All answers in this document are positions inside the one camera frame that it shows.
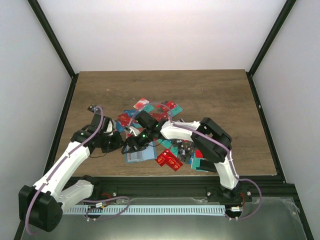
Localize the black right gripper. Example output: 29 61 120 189
121 127 154 154

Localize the blue leather card holder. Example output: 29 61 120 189
124 145 157 164

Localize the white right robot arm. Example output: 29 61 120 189
121 110 241 202

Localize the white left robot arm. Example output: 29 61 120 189
18 113 123 235

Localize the white red circle card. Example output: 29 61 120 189
133 98 149 110

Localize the red vip card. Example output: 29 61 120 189
155 149 183 172
161 100 177 112

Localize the red VIP card centre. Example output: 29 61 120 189
155 149 183 172

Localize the small black card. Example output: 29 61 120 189
87 104 97 113

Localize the teal card with stripe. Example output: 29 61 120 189
191 157 217 173

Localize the light blue slotted rail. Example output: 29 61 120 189
64 205 226 216

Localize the black aluminium frame rail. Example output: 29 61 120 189
89 175 298 203

